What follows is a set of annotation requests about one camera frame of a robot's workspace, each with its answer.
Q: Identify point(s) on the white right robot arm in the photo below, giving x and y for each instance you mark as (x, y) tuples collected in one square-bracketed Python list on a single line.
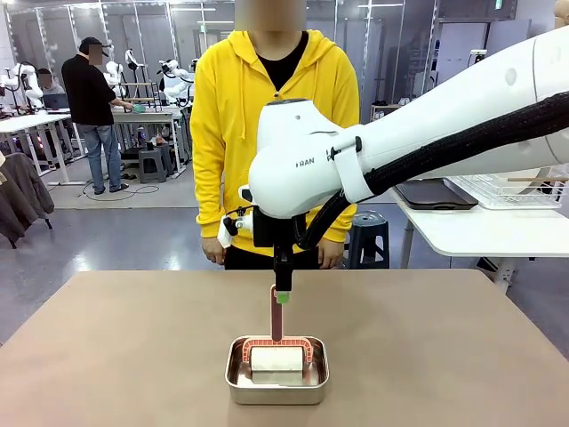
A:
[(289, 178)]

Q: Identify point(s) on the person's left forearm yellow sleeve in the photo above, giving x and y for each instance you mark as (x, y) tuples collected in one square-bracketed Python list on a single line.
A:
[(340, 229)]

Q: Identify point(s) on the seated person in grey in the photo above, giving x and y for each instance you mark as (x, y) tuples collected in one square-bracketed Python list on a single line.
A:
[(51, 84)]

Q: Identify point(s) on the white shoe shelf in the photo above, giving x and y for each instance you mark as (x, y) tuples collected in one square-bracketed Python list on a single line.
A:
[(382, 111)]

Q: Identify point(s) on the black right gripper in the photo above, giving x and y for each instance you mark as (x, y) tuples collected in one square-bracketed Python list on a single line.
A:
[(275, 231)]

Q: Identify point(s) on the grey laptop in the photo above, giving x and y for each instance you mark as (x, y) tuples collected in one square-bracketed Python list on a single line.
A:
[(55, 101)]

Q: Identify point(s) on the dark brown serving tray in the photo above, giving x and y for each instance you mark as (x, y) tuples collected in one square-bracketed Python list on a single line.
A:
[(435, 193)]

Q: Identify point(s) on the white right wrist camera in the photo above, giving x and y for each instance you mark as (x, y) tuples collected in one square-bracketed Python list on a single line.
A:
[(224, 236)]

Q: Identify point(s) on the person in yellow hoodie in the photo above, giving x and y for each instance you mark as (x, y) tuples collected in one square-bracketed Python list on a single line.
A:
[(231, 111)]

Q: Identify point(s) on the white side table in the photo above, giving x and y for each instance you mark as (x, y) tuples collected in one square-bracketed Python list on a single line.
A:
[(489, 236)]

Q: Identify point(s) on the person's left hand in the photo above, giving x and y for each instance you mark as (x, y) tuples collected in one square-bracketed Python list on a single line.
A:
[(329, 255)]

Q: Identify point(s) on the person's right forearm yellow sleeve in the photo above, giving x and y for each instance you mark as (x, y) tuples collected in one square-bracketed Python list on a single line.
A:
[(211, 209)]

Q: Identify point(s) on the grey plastic stool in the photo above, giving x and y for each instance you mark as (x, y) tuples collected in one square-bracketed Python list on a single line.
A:
[(153, 164)]

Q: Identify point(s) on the silver metal pan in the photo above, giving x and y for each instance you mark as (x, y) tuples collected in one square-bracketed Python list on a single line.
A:
[(275, 393)]

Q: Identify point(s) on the person in black shirt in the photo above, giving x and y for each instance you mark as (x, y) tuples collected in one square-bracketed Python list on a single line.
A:
[(86, 98)]

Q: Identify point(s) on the person's right hand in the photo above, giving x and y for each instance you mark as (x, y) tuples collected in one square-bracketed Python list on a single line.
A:
[(213, 251)]

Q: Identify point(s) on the grey jacket on chair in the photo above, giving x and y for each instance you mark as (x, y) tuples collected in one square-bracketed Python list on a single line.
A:
[(20, 195)]

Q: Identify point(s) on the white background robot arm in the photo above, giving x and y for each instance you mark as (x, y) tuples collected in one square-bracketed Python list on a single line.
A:
[(130, 58), (115, 73), (175, 84), (26, 84)]

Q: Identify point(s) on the long white workbench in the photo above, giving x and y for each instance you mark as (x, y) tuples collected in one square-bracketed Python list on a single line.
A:
[(31, 122)]

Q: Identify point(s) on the dark plastic stool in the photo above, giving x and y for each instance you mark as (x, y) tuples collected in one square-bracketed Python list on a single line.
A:
[(371, 240)]

